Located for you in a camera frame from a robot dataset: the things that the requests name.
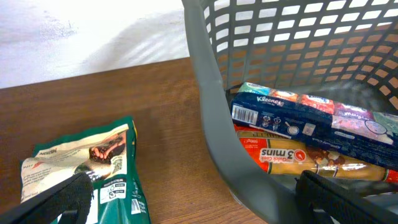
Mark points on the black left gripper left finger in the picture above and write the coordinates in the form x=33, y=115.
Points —
x=70, y=200

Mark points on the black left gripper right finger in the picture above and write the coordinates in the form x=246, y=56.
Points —
x=322, y=201

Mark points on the grey plastic basket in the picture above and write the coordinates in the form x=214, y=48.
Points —
x=344, y=51

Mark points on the blue Kleenex tissue pack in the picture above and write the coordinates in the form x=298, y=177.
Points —
x=369, y=136

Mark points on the orange spaghetti packet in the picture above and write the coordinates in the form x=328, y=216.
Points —
x=277, y=155

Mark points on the green coffee bag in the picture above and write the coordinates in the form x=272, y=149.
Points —
x=106, y=154

